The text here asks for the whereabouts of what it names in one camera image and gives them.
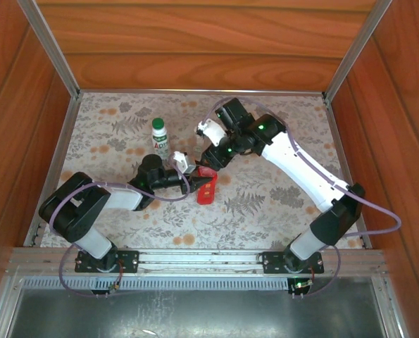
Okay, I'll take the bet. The grey slotted cable duct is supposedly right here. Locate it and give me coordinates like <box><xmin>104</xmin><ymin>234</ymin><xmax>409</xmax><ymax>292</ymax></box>
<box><xmin>18</xmin><ymin>276</ymin><xmax>375</xmax><ymax>292</ymax></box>

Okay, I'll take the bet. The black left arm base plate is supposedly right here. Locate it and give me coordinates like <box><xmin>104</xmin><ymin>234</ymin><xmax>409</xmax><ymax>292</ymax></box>
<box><xmin>74</xmin><ymin>249</ymin><xmax>139</xmax><ymax>274</ymax></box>

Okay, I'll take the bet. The long aluminium mounting rail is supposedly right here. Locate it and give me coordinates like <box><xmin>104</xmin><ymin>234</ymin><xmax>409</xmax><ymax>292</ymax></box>
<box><xmin>6</xmin><ymin>247</ymin><xmax>386</xmax><ymax>279</ymax></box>

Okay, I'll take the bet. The thin red black wire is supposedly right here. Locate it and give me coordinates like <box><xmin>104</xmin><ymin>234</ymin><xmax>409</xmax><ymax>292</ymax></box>
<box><xmin>106</xmin><ymin>258</ymin><xmax>125</xmax><ymax>294</ymax></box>
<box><xmin>289</xmin><ymin>267</ymin><xmax>316</xmax><ymax>300</ymax></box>

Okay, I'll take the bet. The grey metal sheet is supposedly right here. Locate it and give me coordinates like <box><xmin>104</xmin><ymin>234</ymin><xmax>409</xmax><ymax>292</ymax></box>
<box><xmin>8</xmin><ymin>287</ymin><xmax>388</xmax><ymax>338</ymax></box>

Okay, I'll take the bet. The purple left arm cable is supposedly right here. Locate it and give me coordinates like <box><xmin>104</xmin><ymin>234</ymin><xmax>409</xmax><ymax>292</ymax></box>
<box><xmin>49</xmin><ymin>154</ymin><xmax>192</xmax><ymax>300</ymax></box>

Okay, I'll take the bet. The floral patterned tablecloth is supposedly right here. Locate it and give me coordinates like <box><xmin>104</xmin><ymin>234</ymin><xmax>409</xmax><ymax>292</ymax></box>
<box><xmin>39</xmin><ymin>92</ymin><xmax>365</xmax><ymax>249</ymax></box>

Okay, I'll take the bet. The red label plastic bottle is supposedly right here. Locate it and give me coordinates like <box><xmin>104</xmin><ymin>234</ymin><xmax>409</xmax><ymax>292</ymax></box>
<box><xmin>196</xmin><ymin>167</ymin><xmax>219</xmax><ymax>205</ymax></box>

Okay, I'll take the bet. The white bottle with green label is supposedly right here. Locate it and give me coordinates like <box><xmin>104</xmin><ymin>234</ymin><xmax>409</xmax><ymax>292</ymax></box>
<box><xmin>150</xmin><ymin>125</ymin><xmax>173</xmax><ymax>160</ymax></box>

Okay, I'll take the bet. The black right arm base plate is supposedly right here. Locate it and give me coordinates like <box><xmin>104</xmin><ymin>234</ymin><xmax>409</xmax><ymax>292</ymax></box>
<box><xmin>261</xmin><ymin>250</ymin><xmax>325</xmax><ymax>275</ymax></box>

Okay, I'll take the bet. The aluminium frame post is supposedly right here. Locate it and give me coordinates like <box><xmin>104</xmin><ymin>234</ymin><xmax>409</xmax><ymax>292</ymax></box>
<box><xmin>322</xmin><ymin>0</ymin><xmax>395</xmax><ymax>101</ymax></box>
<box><xmin>17</xmin><ymin>0</ymin><xmax>82</xmax><ymax>101</ymax></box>

